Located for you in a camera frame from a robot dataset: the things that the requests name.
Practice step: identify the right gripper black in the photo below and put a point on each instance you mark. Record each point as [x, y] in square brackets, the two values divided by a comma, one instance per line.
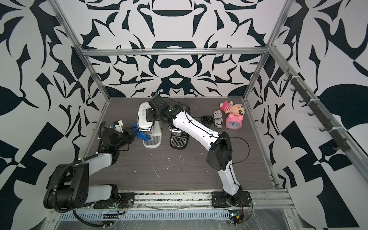
[148, 116]

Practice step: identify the aluminium cage frame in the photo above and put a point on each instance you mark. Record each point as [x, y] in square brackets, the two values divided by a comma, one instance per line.
[356, 155]

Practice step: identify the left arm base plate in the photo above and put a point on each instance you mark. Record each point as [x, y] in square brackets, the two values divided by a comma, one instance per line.
[122, 201]

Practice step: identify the small grey toy robot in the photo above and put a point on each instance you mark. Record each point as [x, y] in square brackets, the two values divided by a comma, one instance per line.
[218, 119]

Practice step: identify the white coffee machine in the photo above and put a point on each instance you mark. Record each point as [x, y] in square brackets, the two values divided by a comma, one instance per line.
[149, 128]

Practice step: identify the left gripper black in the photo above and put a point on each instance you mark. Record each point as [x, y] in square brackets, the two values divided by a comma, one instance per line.
[129, 132]

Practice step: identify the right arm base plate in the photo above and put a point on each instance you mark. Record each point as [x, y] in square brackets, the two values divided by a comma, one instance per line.
[220, 200]

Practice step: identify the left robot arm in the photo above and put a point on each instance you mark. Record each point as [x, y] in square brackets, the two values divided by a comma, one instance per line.
[69, 187]

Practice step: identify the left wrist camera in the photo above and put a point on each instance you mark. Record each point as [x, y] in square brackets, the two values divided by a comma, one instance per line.
[118, 126]

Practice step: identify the black coffee machine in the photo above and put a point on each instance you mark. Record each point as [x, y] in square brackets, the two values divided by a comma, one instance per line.
[179, 139]

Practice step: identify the small circuit board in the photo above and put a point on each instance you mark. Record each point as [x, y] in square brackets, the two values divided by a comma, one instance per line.
[236, 216]

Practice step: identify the blue cloth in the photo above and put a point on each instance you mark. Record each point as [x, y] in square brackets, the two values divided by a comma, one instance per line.
[139, 134]

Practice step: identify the pink alarm clock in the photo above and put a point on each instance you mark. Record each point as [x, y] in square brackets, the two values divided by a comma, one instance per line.
[234, 122]

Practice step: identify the black hook rack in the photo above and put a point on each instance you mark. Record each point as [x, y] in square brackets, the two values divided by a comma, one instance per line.
[319, 111]

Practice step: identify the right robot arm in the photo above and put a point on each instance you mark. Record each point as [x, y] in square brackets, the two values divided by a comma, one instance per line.
[218, 145]

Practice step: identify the pink plush doll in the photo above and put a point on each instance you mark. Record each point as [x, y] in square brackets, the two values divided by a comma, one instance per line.
[231, 108]

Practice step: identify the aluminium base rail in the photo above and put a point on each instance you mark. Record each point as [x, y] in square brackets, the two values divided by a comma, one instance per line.
[200, 199]

